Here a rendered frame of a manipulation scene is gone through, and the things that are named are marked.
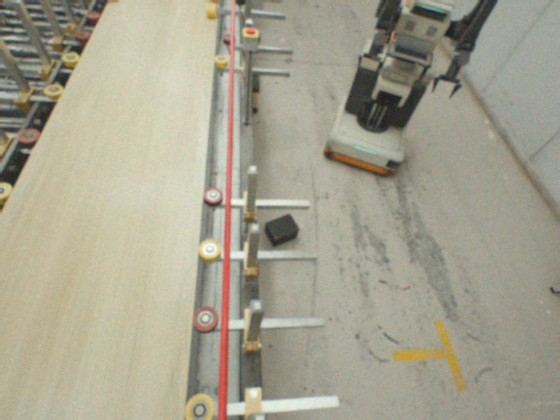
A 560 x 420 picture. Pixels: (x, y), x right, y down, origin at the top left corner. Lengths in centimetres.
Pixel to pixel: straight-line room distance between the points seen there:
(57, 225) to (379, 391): 178
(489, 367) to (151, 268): 205
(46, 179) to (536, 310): 295
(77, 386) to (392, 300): 179
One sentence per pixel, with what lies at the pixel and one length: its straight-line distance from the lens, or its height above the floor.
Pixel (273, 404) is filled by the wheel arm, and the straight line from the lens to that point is 113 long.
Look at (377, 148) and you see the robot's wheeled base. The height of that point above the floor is 28.
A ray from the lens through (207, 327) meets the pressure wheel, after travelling 110.
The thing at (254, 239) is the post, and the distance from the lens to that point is 102.
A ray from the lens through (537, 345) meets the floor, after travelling 277.
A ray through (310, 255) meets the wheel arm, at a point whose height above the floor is 86.
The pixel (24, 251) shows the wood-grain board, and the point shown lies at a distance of 140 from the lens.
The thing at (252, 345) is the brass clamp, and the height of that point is 81.
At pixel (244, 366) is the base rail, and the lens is 128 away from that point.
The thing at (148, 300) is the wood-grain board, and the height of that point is 90.
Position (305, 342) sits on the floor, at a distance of 205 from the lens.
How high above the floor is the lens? 197
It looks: 55 degrees down
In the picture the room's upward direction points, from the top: 12 degrees clockwise
